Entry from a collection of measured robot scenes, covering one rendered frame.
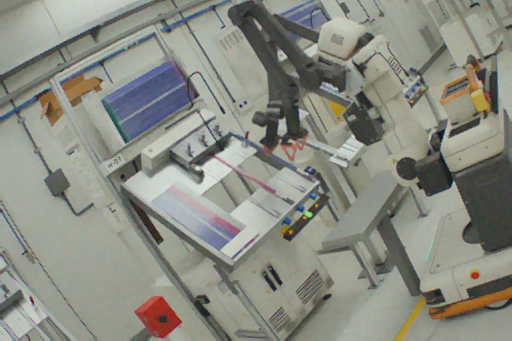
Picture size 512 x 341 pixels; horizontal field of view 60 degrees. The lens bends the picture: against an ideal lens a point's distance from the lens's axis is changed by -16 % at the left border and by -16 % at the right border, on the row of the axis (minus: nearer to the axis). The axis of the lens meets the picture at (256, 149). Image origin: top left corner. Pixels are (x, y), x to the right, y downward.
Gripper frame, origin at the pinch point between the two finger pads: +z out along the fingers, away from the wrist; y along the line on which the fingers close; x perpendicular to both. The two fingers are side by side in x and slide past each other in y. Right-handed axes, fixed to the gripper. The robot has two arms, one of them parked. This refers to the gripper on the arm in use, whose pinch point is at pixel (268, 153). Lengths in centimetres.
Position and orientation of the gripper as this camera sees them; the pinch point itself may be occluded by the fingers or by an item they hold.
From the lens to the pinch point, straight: 259.2
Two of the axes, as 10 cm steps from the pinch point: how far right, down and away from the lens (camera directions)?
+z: -0.9, 7.6, 6.5
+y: -6.2, 4.7, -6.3
